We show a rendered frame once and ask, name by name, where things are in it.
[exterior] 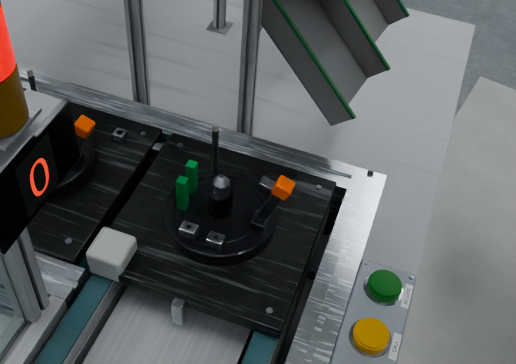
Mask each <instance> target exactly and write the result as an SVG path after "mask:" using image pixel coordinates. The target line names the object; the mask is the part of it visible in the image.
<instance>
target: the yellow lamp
mask: <svg viewBox="0 0 516 364"><path fill-rule="evenodd" d="M28 115H29V112H28V105H27V102H26V99H25V93H24V90H23V87H22V81H21V78H20V75H19V72H18V66H17V63H16V65H15V69H14V71H13V72H12V73H11V74H10V75H9V76H8V77H7V78H6V79H5V80H3V81H1V82H0V138H2V137H7V136H8V135H11V134H14V133H15V132H16V131H18V130H20V129H21V128H22V127H23V126H24V125H25V123H26V122H27V120H28Z"/></svg>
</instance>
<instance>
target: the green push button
mask: <svg viewBox="0 0 516 364"><path fill-rule="evenodd" d="M367 289H368V291H369V293H370V294H371V296H372V297H374V298H375V299H377V300H379V301H382V302H391V301H394V300H396V299H397V298H398V297H399V295H400V293H401V291H402V282H401V280H400V279H399V277H398V276H397V275H396V274H394V273H393V272H391V271H388V270H376V271H375V272H373V273H372V274H371V275H370V276H369V279H368V282H367Z"/></svg>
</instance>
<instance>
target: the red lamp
mask: <svg viewBox="0 0 516 364"><path fill-rule="evenodd" d="M15 65H16V60H15V54H14V51H13V47H12V42H11V39H10V35H9V32H8V27H7V24H6V20H5V15H4V12H3V8H2V4H1V8H0V82H1V81H3V80H5V79H6V78H7V77H8V76H9V75H10V74H11V73H12V72H13V71H14V69H15Z"/></svg>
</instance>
